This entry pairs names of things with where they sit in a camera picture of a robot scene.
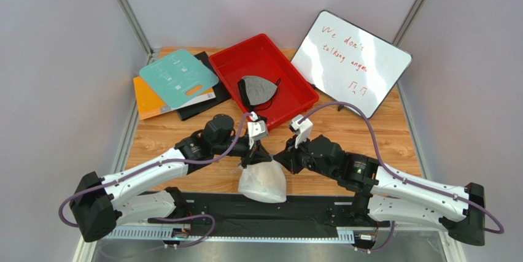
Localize white mesh laundry bag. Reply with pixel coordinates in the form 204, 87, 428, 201
238, 160, 287, 204

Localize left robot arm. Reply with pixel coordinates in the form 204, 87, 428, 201
59, 112, 271, 242

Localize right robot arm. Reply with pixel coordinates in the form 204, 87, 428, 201
274, 136, 486, 246

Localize grey black bra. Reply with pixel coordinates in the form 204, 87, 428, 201
237, 75, 281, 123

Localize black folder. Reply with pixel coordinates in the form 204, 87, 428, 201
177, 52, 231, 121

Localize red plastic tray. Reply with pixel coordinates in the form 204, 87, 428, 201
209, 34, 319, 130

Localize white whiteboard with writing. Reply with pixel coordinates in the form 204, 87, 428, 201
291, 10, 413, 118

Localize teal cutting board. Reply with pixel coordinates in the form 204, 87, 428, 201
139, 49, 219, 109

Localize orange folder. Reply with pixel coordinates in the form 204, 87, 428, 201
133, 77, 216, 120

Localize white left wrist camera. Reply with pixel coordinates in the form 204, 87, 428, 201
247, 112, 268, 149

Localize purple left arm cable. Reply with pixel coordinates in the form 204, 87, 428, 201
58, 112, 257, 228

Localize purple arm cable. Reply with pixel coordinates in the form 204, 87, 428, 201
297, 101, 505, 234
58, 112, 257, 228

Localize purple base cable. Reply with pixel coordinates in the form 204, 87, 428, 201
155, 214, 217, 250

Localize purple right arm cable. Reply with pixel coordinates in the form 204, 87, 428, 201
297, 101, 505, 234

